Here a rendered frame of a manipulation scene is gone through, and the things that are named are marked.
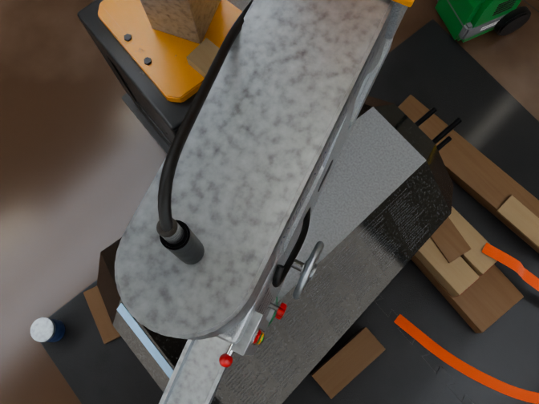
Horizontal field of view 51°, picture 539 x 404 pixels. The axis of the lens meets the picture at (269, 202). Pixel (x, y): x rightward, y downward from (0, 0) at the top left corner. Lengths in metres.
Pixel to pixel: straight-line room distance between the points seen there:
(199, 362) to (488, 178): 1.62
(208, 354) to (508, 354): 1.48
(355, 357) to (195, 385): 0.96
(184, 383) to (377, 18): 1.08
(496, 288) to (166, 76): 1.59
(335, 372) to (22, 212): 1.60
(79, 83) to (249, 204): 2.23
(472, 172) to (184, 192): 1.96
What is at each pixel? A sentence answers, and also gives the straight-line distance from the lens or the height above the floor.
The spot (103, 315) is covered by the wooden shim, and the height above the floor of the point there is 0.03.
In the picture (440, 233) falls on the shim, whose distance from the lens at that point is 2.46.
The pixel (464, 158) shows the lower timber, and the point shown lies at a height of 0.09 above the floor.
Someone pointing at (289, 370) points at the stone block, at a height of 0.66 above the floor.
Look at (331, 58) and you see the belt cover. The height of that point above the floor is 1.70.
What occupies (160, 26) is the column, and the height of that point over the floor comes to 0.82.
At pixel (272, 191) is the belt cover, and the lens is 0.88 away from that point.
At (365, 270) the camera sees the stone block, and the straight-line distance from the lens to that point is 1.86.
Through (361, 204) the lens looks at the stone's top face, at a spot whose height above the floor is 0.83.
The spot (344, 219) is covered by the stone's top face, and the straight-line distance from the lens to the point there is 1.77.
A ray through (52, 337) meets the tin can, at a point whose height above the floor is 0.12.
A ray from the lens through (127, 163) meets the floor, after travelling 2.80.
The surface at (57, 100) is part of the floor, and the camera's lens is 3.04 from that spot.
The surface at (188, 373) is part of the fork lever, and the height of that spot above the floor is 0.94.
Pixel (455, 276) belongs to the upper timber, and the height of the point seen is 0.20.
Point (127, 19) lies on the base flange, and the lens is 2.18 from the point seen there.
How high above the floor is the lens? 2.54
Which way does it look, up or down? 75 degrees down
